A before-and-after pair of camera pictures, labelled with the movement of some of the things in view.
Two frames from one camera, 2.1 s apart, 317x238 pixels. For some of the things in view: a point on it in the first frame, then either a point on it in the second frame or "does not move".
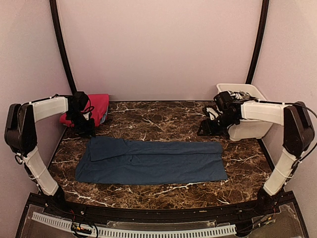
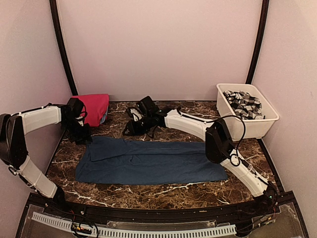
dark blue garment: x=108 y=160 does not move
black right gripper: x=209 y=128 to x=133 y=130
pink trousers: x=99 y=102 does not move
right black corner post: x=256 y=51 does not move
